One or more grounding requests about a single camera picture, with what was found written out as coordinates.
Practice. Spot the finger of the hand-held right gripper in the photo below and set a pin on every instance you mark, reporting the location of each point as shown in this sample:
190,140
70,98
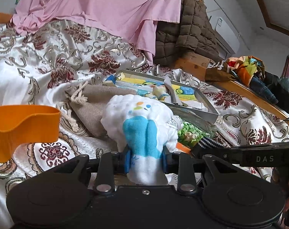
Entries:
218,153

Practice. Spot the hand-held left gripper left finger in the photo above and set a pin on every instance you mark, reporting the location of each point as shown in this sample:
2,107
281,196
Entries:
127,162

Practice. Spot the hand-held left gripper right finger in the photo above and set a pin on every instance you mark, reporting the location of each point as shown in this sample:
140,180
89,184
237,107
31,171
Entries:
164,162

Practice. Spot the white gauze towel blue patch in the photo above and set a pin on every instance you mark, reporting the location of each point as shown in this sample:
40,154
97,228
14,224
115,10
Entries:
139,133

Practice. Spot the grey metal storage box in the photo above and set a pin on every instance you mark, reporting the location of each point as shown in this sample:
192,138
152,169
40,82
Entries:
206,115

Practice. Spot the orange plastic cup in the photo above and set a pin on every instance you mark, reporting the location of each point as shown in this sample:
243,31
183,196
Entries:
22,126

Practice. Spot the person's right hand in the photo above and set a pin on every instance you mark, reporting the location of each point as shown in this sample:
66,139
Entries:
288,206

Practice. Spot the orange packet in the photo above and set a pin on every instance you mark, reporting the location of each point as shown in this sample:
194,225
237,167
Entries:
183,148

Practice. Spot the green patterned packet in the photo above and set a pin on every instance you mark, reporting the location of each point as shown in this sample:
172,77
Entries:
189,133

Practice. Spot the dark green jacket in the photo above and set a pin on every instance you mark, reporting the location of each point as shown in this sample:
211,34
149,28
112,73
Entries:
283,93

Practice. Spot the blue denim jeans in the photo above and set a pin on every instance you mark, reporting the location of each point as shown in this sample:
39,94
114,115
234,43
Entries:
263,90

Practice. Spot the grey cloth strip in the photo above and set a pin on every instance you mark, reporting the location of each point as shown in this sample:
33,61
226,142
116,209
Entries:
174,90

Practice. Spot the brown bag white print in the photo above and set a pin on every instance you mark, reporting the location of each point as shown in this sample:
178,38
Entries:
218,74

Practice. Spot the cartoon printed towel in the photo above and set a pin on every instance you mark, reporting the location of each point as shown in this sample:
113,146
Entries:
134,81

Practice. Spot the white air conditioner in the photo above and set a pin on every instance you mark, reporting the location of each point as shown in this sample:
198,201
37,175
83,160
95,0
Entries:
228,34

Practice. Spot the brown quilted jacket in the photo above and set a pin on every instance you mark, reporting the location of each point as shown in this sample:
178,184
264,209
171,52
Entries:
194,28

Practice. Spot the floral satin blanket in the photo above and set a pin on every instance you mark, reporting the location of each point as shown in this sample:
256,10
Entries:
39,59

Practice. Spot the pink bed sheet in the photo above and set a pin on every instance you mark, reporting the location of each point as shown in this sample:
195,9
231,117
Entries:
99,4

